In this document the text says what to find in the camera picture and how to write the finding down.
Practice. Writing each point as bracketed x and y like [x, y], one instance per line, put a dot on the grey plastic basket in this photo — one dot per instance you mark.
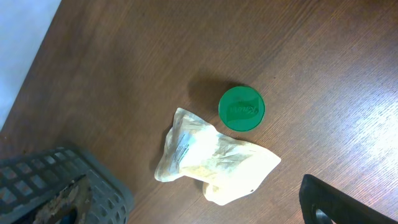
[29, 181]

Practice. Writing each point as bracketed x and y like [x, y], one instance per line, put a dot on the green lid jar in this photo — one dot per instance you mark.
[241, 108]

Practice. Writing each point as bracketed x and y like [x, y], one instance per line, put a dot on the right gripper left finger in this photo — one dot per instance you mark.
[70, 205]

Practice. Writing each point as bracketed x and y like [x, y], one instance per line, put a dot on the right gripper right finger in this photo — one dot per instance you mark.
[322, 203]

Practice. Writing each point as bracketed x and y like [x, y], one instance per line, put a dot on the beige pouch right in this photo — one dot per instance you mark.
[229, 168]

